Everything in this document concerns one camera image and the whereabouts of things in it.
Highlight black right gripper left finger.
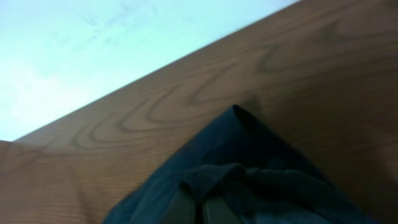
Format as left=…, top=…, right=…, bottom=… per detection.
left=159, top=187, right=196, bottom=224

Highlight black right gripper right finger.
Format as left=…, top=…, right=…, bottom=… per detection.
left=202, top=197, right=242, bottom=224

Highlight dark navy blue shorts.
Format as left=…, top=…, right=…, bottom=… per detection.
left=105, top=105, right=372, bottom=223

